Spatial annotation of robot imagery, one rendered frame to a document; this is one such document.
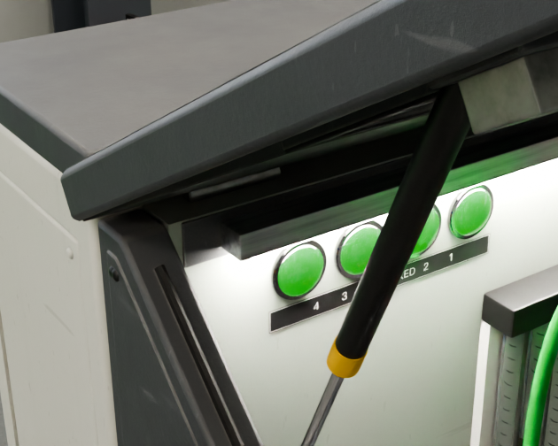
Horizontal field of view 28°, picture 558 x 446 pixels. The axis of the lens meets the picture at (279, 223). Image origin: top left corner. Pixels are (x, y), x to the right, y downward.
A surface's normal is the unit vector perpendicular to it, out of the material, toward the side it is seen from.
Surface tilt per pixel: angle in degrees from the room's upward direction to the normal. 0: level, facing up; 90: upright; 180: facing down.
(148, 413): 90
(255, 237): 90
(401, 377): 90
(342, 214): 90
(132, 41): 0
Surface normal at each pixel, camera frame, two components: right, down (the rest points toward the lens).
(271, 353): 0.56, 0.37
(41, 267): -0.83, 0.26
